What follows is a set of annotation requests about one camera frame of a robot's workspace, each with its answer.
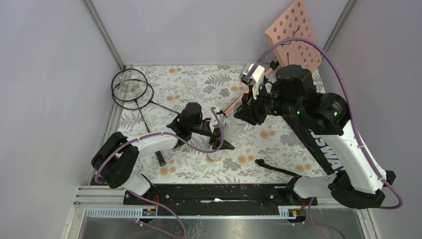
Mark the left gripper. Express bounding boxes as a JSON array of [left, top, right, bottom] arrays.
[[190, 120, 237, 150]]

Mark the black racket bag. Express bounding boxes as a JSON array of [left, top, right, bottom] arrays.
[[283, 117, 343, 175]]

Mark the black badminton racket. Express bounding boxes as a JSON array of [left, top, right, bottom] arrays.
[[111, 79, 179, 114], [111, 68, 166, 167]]

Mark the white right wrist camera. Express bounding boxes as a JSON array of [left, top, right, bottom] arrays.
[[239, 63, 265, 100]]

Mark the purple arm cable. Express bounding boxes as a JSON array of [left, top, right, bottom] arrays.
[[94, 107, 225, 239], [247, 37, 404, 239]]

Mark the white shuttlecock tube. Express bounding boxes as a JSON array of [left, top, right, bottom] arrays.
[[208, 106, 247, 160]]

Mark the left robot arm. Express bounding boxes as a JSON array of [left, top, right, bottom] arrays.
[[91, 102, 234, 205]]

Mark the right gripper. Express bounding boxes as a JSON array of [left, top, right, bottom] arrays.
[[233, 81, 302, 125]]

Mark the floral tablecloth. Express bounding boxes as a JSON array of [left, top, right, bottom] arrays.
[[116, 65, 327, 184]]

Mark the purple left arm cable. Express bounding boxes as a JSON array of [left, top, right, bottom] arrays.
[[94, 107, 225, 239]]

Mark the pink music stand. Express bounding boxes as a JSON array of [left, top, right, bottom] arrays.
[[215, 0, 323, 121]]

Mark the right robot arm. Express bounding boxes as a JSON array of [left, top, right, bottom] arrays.
[[234, 64, 396, 209]]

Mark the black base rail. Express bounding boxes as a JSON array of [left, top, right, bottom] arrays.
[[144, 184, 317, 217]]

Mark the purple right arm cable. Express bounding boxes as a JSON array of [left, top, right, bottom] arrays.
[[247, 37, 404, 239]]

